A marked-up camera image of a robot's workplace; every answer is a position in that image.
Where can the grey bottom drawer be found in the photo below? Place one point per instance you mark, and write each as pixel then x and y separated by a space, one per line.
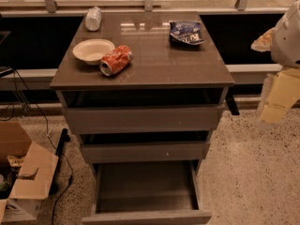
pixel 147 193

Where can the blue chip bag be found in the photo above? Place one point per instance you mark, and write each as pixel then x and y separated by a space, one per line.
pixel 188 32

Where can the crushed orange soda can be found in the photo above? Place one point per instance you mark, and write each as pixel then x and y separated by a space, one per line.
pixel 113 62

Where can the grey top drawer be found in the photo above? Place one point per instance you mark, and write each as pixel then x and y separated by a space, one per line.
pixel 142 110

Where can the open cardboard box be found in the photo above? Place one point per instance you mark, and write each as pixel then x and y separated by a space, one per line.
pixel 27 170

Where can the grey drawer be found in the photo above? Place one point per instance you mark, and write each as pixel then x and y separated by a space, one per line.
pixel 147 193
pixel 142 110
pixel 144 146

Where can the grey drawer cabinet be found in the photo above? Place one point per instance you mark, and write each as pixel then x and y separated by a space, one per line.
pixel 157 63

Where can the black bar on floor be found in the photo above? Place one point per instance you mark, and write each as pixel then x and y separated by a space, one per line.
pixel 64 138

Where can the white bowl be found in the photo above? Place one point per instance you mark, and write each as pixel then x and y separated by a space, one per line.
pixel 91 51

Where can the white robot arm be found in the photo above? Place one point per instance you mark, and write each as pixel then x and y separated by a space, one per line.
pixel 283 40

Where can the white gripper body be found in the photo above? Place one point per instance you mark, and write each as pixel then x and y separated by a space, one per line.
pixel 287 42

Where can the grey middle drawer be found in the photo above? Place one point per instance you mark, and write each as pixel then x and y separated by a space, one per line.
pixel 144 146

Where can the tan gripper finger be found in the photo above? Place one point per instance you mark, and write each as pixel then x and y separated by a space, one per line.
pixel 266 114

